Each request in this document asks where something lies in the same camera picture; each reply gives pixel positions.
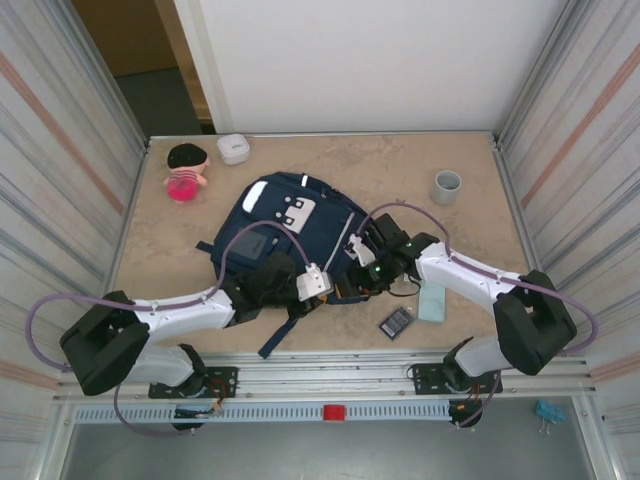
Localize navy blue backpack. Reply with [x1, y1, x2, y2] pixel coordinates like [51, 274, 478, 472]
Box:
[195, 171, 396, 359]

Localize white slotted cable duct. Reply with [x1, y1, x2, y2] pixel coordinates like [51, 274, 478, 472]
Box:
[72, 402, 454, 425]

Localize white rounded plastic box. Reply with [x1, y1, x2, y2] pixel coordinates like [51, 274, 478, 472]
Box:
[215, 133, 251, 166]

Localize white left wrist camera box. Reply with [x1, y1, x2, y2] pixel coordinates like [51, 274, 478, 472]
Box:
[296, 263, 334, 303]

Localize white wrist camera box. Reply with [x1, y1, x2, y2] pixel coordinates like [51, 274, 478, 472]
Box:
[296, 263, 334, 303]
[346, 234, 376, 266]

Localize blue binder clip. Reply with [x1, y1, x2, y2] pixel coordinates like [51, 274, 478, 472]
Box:
[535, 398, 567, 437]

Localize aluminium mounting rail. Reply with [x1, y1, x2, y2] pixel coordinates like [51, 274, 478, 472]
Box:
[52, 349, 599, 404]

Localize black calculator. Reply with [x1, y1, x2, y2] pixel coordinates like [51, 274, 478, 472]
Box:
[375, 305, 417, 343]

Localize pink plush doll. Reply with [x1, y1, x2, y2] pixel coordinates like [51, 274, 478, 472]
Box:
[165, 143, 212, 204]

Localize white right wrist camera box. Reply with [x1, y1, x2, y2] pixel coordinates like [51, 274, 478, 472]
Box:
[346, 234, 376, 266]

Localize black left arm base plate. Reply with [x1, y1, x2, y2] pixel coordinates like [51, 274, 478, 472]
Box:
[148, 366, 239, 400]

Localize grey plastic cup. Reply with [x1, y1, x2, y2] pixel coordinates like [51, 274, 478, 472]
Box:
[430, 170, 462, 207]

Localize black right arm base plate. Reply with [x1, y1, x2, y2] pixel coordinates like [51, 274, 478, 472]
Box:
[407, 362, 503, 397]

